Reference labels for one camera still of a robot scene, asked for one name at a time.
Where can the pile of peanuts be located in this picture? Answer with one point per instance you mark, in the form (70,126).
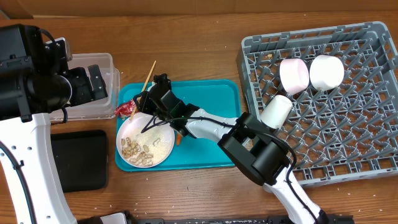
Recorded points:
(136,154)

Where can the orange carrot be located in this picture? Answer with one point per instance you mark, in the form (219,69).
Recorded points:
(178,139)

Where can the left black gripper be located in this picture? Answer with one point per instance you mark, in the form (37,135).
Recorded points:
(86,93)

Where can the white bowl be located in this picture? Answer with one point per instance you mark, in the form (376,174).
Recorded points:
(326,72)

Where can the pink bowl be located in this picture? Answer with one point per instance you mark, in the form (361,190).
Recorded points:
(294,75)

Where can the clear plastic bin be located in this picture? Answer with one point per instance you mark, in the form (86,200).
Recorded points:
(97,109)

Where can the black bin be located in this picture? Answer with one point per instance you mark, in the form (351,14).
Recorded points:
(81,159)

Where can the large white plate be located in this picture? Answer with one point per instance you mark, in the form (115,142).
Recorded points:
(160,139)

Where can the wooden chopstick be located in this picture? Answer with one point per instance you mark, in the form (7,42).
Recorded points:
(143,88)

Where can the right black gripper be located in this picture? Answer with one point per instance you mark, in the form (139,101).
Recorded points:
(145,105)

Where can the red snack wrapper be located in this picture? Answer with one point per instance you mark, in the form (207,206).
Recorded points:
(126,110)

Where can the grey dish rack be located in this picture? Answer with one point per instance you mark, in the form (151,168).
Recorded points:
(347,133)

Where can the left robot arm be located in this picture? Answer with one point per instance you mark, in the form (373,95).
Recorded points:
(35,81)

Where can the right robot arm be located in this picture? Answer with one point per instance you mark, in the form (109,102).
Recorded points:
(249,143)

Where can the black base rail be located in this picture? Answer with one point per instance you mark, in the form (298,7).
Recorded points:
(125,217)

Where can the white paper cup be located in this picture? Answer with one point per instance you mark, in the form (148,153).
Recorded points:
(276,112)

